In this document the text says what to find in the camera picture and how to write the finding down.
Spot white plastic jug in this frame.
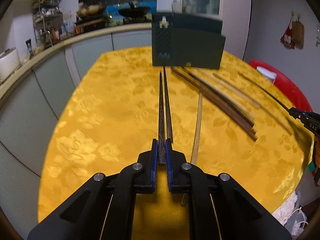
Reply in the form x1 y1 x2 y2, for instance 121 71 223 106
256 66 277 83

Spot white rice cooker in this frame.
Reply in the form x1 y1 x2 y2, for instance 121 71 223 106
0 48 20 81

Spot light bamboo chopstick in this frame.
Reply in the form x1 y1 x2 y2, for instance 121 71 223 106
190 93 203 165

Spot hanging brown bag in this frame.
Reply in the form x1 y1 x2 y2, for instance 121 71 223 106
292 14 304 50

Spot lower kitchen cabinets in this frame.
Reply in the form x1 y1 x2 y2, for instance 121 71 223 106
1 24 151 239

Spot black patterned chopstick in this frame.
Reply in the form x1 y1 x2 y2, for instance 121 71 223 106
163 67 173 142
158 73 165 165

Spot light wooden chopstick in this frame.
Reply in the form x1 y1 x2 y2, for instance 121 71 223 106
209 73 261 108

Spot golden pot with lid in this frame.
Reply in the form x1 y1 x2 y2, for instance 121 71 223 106
76 2 106 19

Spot yellow floral tablecloth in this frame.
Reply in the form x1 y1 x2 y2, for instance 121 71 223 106
28 47 316 239

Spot red plastic stool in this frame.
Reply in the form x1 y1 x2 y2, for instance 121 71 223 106
249 59 313 112

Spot black wok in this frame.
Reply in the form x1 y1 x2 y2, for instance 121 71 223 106
118 2 151 19

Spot hanging red cloth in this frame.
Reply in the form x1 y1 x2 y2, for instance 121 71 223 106
280 11 295 49

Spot metal spice rack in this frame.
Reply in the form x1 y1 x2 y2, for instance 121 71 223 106
32 0 63 48

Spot white plastic bottle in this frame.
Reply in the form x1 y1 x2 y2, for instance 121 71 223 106
171 0 182 13

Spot dark green utensil holder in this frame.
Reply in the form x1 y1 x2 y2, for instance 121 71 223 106
151 12 226 69

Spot dark brown wooden chopstick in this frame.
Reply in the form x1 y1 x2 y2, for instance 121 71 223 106
170 67 257 141

